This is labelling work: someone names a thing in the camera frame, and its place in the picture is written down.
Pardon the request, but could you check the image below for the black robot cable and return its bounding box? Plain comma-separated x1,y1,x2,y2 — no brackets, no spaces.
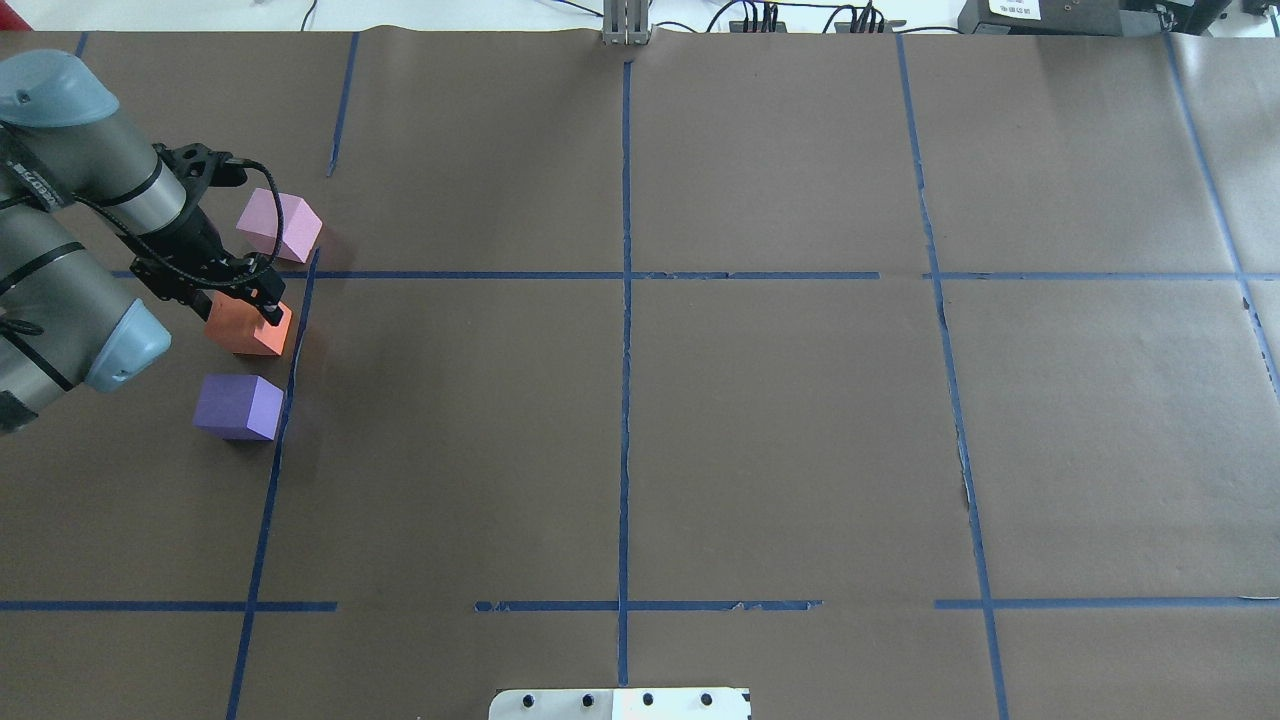
60,158,285,291

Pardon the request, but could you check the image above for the purple foam cube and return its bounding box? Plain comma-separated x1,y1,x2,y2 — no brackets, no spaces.
192,374,284,442

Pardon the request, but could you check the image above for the black power strip left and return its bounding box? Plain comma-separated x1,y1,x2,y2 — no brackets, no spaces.
727,3,788,35

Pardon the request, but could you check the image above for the orange foam cube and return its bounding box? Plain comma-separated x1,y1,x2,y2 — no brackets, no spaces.
204,293,292,357

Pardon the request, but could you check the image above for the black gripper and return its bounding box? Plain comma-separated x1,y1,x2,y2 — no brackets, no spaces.
131,209,285,327

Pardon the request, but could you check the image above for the black power strip right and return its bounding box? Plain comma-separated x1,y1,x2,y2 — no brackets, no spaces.
822,4,906,35

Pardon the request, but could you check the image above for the black power strip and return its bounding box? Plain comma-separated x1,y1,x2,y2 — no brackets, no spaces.
727,3,788,35
822,4,906,35

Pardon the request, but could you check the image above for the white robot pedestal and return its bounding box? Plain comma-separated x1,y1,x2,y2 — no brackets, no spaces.
488,687,753,719

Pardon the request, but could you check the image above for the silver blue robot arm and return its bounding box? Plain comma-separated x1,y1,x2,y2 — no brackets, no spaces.
1,49,285,436

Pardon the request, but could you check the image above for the aluminium frame post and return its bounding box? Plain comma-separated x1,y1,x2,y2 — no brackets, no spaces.
602,0,653,46

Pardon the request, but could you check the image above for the pink foam cube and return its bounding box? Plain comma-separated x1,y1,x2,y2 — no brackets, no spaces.
236,188,324,263

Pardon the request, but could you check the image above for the black computer box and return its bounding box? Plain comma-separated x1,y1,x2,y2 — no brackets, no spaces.
957,0,1181,38

